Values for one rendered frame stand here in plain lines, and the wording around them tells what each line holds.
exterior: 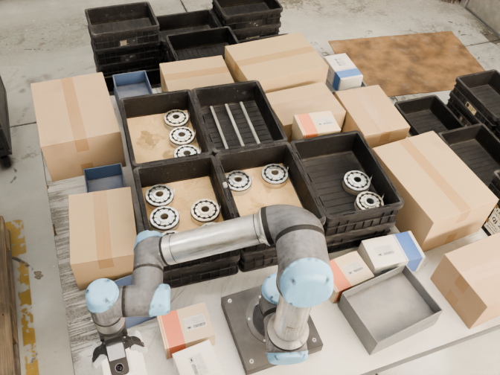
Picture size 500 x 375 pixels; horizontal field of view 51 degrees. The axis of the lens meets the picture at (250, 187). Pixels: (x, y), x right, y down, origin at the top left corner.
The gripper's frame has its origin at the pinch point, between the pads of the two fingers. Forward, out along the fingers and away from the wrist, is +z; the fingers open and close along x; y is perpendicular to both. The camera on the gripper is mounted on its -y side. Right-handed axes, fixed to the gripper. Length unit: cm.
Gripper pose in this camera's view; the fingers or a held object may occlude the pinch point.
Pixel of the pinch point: (121, 361)
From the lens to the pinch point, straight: 157.7
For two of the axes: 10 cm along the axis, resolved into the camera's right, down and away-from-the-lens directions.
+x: -9.4, 2.2, -2.7
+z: -0.6, 6.7, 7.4
